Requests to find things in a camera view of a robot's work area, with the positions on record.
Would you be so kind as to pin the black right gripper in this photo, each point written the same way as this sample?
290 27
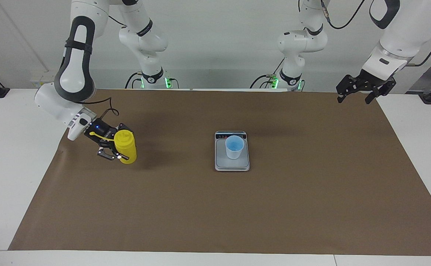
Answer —
102 129

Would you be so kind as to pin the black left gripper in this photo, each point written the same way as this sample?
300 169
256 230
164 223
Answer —
370 83

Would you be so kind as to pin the yellow squeeze bottle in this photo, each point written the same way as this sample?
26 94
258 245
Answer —
126 147

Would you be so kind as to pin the light blue plastic cup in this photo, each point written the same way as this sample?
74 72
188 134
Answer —
234 149

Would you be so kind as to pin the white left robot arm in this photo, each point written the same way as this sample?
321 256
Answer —
404 29

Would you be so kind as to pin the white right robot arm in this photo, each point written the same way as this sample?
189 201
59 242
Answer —
75 74

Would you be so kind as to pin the silver digital kitchen scale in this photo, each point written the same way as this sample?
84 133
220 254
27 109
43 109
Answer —
232 164

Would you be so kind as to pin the brown table mat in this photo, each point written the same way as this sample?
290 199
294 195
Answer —
200 207

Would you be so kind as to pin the white wall socket box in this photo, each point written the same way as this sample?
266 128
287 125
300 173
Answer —
40 82

